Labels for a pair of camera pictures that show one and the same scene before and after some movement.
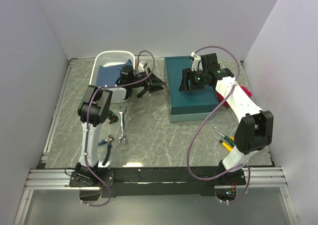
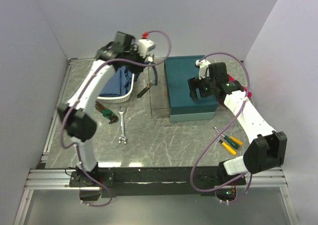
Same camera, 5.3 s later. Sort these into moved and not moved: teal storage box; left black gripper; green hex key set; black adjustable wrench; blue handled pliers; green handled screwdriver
Moved: left black gripper; blue handled pliers
Not moved: green hex key set; black adjustable wrench; green handled screwdriver; teal storage box
